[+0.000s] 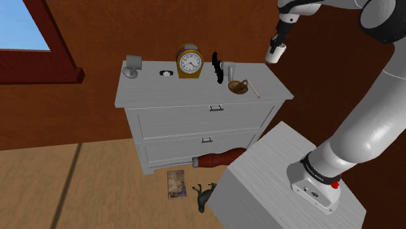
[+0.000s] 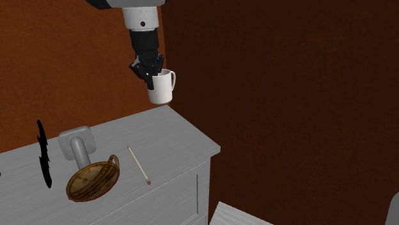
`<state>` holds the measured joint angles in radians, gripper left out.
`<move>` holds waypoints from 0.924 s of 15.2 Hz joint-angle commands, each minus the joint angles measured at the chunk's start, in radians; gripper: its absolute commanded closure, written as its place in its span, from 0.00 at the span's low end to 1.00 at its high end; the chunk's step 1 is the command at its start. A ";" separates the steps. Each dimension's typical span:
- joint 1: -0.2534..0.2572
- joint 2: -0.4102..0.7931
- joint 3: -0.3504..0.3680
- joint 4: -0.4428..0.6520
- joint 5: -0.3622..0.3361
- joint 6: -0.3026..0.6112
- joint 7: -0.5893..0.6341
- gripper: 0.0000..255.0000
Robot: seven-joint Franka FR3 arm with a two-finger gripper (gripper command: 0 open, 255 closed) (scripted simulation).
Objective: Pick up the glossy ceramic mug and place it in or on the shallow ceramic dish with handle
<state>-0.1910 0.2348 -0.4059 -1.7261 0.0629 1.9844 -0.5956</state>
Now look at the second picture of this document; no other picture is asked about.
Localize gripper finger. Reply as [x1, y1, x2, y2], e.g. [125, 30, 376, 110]
[155, 54, 166, 75]
[129, 56, 155, 91]

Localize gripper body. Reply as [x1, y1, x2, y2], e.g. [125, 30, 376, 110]
[129, 28, 160, 65]

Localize white mug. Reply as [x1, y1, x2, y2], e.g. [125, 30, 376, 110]
[146, 68, 176, 105]

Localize grey chest of drawers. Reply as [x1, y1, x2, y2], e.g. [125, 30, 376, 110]
[0, 105, 222, 225]

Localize wooden pencil with red eraser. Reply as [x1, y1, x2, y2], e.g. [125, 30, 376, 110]
[126, 144, 152, 186]

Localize grey square-based cylinder object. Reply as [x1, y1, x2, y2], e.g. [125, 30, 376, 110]
[58, 125, 98, 171]

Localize black jagged feather-shaped object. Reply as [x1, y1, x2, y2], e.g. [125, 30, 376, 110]
[36, 119, 53, 190]

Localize white wooden furniture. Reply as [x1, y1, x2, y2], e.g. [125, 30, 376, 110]
[208, 201, 274, 225]

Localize grey rounded furniture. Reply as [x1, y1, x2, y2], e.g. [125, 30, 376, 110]
[384, 191, 399, 225]

